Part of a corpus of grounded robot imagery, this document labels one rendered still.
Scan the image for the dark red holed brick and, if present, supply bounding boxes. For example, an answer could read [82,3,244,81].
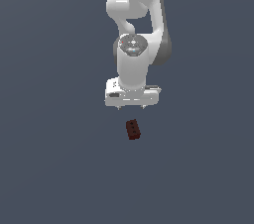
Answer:
[125,118,142,142]

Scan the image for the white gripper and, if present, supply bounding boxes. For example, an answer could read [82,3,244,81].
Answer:
[104,77,163,111]

